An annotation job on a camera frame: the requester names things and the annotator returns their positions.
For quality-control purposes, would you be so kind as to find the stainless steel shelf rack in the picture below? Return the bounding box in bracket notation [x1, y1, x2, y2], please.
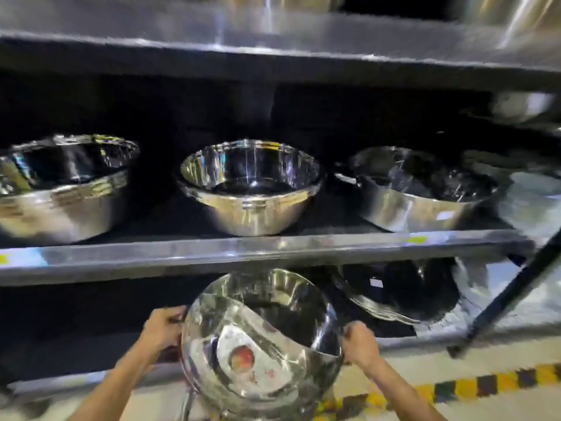
[0, 0, 561, 391]

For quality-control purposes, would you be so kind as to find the black metal rack leg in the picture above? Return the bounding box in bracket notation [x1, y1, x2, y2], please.
[447, 228, 561, 358]

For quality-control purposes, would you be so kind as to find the person's left hand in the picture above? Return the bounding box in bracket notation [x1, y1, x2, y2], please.
[138, 305, 189, 363]

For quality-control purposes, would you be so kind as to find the stainless steel mixing bowl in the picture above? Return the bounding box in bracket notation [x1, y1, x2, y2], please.
[0, 134, 141, 245]
[332, 258, 461, 325]
[176, 139, 327, 237]
[334, 146, 511, 234]

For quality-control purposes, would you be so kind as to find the person's right forearm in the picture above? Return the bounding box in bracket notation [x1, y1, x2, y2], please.
[366, 357, 448, 421]

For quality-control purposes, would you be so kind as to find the yellow black hazard floor tape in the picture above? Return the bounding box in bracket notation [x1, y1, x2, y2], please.
[313, 363, 561, 421]

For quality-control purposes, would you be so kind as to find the person's right hand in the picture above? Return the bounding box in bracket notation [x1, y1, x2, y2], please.
[340, 321, 384, 376]

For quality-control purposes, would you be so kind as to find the large shiny steel mixing bowl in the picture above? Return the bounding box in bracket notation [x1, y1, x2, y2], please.
[180, 268, 344, 421]

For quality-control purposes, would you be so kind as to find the person's left forearm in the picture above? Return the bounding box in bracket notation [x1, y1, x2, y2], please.
[66, 342, 165, 421]

